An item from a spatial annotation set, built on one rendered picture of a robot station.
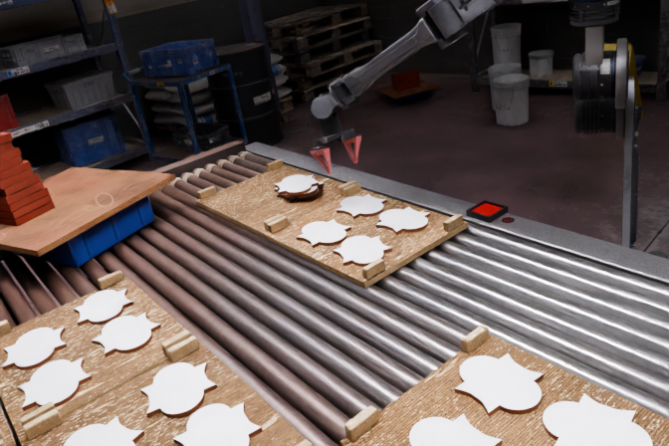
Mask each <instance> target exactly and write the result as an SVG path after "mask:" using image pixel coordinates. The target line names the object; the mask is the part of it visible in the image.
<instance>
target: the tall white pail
mask: <svg viewBox="0 0 669 446"><path fill-rule="evenodd" d="M521 26H522V24H521V23H505V24H499V25H495V26H492V27H491V28H490V29H491V32H492V33H491V35H492V36H491V38H492V44H493V57H494V65H497V64H503V63H519V64H520V63H521V34H522V33H521V31H522V30H521V28H522V27H521Z"/></svg>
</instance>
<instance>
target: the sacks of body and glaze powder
mask: <svg viewBox="0 0 669 446"><path fill-rule="evenodd" d="M270 55H271V66H272V69H273V72H274V76H275V81H276V85H277V90H278V95H279V101H280V106H281V111H282V113H283V112H287V111H290V110H292V109H293V108H294V107H293V100H292V96H287V94H289V93H290V92H291V91H292V89H289V88H287V87H283V86H281V85H282V84H283V83H284V82H285V81H286V80H287V79H288V77H287V76H285V75H282V73H283V72H284V71H285V70H286V69H287V67H285V66H283V65H281V64H277V63H279V62H280V61H281V60H282V59H283V56H280V55H278V54H270ZM208 86H209V85H208V81H207V77H206V78H203V79H200V80H198V81H195V82H192V83H189V84H188V87H189V91H190V94H191V98H192V101H193V105H194V109H195V113H196V117H197V121H198V122H206V123H218V121H217V120H216V118H215V117H216V113H215V108H214V105H213V101H212V97H211V93H210V90H209V89H208ZM145 88H147V89H150V90H151V91H149V92H148V93H147V94H146V95H145V98H146V99H148V100H151V101H156V102H157V103H155V104H154V105H153V106H152V108H151V110H152V111H154V112H158V114H157V115H156V116H155V118H154V119H153V121H154V122H156V124H155V126H156V130H157V133H158V137H166V136H169V135H171V134H172V133H173V132H176V131H178V130H180V129H183V128H185V127H187V123H186V119H185V115H184V111H183V108H182V104H181V100H180V96H179V92H178V89H177V87H145ZM183 90H184V94H185V98H186V101H187V97H186V93H185V89H184V86H183ZM187 105H188V102H187ZM188 109H189V113H190V117H191V121H192V124H193V120H192V116H191V112H190V108H189V106H188Z"/></svg>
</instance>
